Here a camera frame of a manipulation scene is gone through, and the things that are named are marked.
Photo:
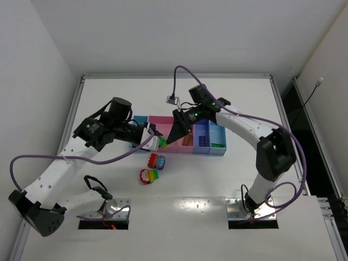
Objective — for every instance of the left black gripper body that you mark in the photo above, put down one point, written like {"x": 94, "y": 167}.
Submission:
{"x": 150, "y": 130}

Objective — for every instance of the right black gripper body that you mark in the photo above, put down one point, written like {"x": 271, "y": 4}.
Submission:
{"x": 181, "y": 121}

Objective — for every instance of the orange lego brick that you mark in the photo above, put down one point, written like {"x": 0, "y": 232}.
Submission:
{"x": 187, "y": 140}

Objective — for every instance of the dark green lego brick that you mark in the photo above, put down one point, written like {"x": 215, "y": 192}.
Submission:
{"x": 162, "y": 141}

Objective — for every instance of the purple lego brick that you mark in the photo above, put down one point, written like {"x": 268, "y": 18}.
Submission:
{"x": 202, "y": 141}

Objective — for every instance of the long green lego plate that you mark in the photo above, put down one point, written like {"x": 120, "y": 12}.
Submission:
{"x": 214, "y": 145}

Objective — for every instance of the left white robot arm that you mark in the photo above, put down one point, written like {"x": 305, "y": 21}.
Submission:
{"x": 38, "y": 203}

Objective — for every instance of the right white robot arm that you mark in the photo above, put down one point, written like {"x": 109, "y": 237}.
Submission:
{"x": 274, "y": 150}

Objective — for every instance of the large pink bin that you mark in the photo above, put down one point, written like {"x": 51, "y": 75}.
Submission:
{"x": 163, "y": 125}

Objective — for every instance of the left light blue bin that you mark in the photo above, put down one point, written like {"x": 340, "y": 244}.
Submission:
{"x": 139, "y": 120}

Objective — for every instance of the light blue bin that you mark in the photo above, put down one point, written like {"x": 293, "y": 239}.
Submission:
{"x": 217, "y": 134}
{"x": 139, "y": 120}

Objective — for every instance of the dark blue bin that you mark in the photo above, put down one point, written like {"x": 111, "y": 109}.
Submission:
{"x": 201, "y": 128}

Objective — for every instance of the small pink bin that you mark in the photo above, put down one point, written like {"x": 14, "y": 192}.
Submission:
{"x": 186, "y": 149}

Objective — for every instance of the right light blue bin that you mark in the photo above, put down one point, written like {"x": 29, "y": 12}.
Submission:
{"x": 217, "y": 134}

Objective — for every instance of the red orange lego stack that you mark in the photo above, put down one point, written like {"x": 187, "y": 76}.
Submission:
{"x": 152, "y": 161}

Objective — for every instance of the purple paw print lego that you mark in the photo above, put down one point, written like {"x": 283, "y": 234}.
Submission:
{"x": 160, "y": 162}

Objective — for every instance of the red flower lego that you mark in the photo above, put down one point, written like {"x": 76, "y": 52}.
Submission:
{"x": 144, "y": 176}

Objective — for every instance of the yellow green red lego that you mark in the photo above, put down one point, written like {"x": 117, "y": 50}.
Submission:
{"x": 153, "y": 175}

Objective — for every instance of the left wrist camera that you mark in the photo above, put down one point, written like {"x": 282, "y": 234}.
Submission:
{"x": 152, "y": 144}

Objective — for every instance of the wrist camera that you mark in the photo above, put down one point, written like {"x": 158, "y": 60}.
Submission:
{"x": 172, "y": 100}
{"x": 152, "y": 144}

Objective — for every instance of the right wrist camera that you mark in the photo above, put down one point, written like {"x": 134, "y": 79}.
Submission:
{"x": 172, "y": 100}

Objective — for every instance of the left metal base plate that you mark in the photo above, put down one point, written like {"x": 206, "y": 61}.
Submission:
{"x": 117, "y": 209}

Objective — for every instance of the metal base plate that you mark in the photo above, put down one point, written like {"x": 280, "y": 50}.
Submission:
{"x": 236, "y": 212}
{"x": 117, "y": 209}

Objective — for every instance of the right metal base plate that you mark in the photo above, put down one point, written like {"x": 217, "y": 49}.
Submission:
{"x": 236, "y": 212}

